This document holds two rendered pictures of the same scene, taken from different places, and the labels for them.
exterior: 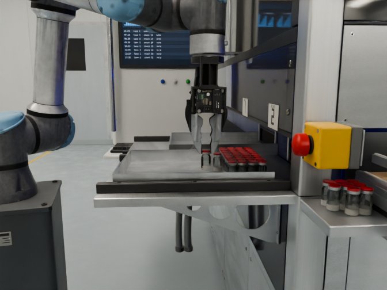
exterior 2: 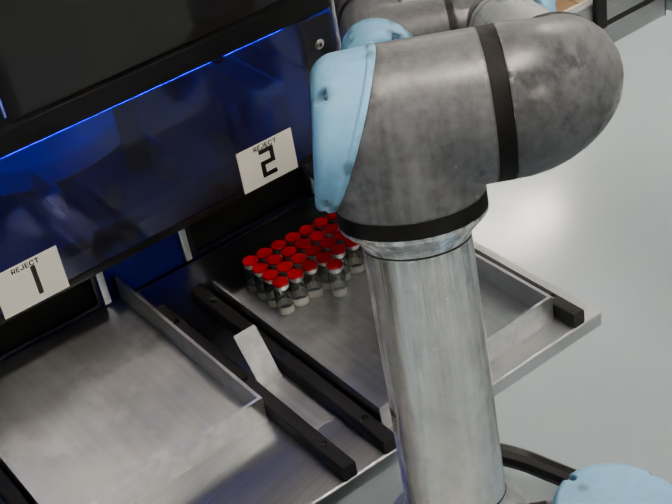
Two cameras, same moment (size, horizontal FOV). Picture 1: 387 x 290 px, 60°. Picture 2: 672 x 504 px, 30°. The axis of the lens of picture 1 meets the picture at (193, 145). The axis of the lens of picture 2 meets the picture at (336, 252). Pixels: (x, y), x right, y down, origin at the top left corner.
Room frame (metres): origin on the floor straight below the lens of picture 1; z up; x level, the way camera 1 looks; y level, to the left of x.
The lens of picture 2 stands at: (1.42, 1.06, 1.82)
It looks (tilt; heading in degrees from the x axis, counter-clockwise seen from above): 35 degrees down; 242
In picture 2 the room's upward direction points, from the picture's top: 11 degrees counter-clockwise
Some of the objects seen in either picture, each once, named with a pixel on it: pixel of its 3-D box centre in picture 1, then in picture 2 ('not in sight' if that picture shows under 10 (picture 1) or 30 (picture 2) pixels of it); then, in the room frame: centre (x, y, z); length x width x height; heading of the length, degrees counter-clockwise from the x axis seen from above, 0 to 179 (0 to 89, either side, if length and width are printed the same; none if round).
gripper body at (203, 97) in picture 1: (207, 86); not in sight; (0.73, -0.03, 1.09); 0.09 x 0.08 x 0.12; 3
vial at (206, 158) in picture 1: (205, 160); not in sight; (0.76, -0.03, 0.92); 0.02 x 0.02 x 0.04
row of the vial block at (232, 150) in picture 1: (235, 162); (323, 260); (0.82, -0.11, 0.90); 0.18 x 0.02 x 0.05; 3
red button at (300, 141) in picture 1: (303, 144); not in sight; (0.57, -0.19, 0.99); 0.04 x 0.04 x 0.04; 3
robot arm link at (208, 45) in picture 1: (208, 47); not in sight; (0.74, -0.03, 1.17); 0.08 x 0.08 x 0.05
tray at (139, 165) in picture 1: (191, 166); (377, 300); (0.81, 0.00, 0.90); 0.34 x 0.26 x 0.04; 93
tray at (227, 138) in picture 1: (218, 142); (93, 396); (1.16, -0.09, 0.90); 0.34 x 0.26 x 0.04; 93
